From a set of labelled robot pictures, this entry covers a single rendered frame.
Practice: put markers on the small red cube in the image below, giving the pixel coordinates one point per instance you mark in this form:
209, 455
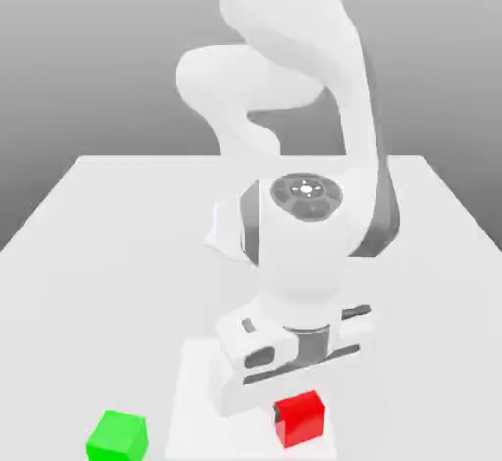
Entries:
300, 420

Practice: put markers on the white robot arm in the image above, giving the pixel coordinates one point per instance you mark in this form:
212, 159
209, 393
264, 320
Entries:
302, 241

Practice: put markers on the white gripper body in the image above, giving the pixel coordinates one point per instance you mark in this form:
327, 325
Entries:
243, 396

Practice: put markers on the small green cube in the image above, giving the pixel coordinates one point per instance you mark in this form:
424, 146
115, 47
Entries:
117, 437

